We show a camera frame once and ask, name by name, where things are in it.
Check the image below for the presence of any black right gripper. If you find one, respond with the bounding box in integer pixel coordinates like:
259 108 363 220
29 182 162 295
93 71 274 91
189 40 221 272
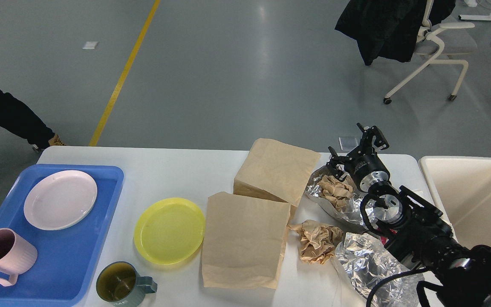
326 124 390 192

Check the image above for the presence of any pink ribbed mug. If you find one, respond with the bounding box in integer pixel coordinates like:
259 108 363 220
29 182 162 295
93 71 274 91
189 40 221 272
0 229 38 287

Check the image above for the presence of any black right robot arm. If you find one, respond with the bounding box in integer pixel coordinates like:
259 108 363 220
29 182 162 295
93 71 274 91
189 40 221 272
326 124 491 307

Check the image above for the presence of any crumpled paper in foil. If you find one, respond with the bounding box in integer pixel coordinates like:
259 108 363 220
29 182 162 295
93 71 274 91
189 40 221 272
318 175 353 212

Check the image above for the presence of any upper aluminium foil sheet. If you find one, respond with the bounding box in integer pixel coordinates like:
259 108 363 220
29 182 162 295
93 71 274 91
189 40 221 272
305 166 369 233

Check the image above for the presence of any aluminium foil sheet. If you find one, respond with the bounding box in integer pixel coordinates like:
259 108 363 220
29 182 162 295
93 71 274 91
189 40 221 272
332 232 424 307
305 166 369 233

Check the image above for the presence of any rear brown paper bag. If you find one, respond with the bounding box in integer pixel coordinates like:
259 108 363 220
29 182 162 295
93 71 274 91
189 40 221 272
233 138 321 218

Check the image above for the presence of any brown paper bag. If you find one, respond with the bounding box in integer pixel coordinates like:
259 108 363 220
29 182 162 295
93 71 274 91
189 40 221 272
233 138 321 218
201 192 291 289

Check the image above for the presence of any crumpled brown paper ball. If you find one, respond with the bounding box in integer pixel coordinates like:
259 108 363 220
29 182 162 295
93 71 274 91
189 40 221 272
288 220 344 264

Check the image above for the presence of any lower aluminium foil sheet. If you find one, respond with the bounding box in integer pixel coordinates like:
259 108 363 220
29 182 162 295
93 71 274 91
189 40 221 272
332 232 424 307

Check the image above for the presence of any white plastic bin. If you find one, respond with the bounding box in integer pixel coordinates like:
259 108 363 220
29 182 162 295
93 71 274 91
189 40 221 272
419 156 491 249

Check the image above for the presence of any black jacket on chair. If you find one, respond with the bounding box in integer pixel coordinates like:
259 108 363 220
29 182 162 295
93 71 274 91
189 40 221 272
334 0 456 67

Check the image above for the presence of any white office chair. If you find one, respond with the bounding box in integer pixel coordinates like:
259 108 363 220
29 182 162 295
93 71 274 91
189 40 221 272
383 0 477 104

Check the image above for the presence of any front brown paper bag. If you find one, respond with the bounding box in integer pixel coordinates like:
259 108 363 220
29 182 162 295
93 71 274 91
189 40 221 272
201 192 291 289

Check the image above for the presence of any yellow plate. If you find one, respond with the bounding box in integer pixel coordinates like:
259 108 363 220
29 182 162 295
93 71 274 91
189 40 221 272
134 197 206 266

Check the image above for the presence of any green grey mug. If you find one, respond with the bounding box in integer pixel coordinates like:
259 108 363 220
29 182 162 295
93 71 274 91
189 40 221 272
95 261 158 307

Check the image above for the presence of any pink plate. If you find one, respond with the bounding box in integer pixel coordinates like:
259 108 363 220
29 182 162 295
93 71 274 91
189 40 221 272
23 170 98 231

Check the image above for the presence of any blue plastic tray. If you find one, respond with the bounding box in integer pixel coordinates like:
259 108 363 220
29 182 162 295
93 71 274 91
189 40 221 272
0 164 124 307

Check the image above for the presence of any person in black clothes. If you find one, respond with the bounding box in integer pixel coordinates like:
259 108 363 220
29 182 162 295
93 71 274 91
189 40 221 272
0 89 55 151

